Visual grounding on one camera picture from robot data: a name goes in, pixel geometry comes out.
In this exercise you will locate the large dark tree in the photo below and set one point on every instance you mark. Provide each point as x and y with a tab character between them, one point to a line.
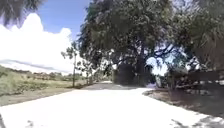
133	36

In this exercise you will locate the slender young tree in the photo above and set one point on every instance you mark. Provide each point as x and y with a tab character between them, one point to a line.
73	66

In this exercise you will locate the pale concrete path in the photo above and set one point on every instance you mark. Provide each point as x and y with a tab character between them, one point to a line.
100	108

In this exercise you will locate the dark wooden fence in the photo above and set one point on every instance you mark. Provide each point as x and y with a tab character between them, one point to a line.
196	80

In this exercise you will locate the grass verge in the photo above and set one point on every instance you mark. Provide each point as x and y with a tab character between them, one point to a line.
23	86

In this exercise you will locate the palm fronds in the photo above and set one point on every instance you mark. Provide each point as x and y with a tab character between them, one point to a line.
16	6

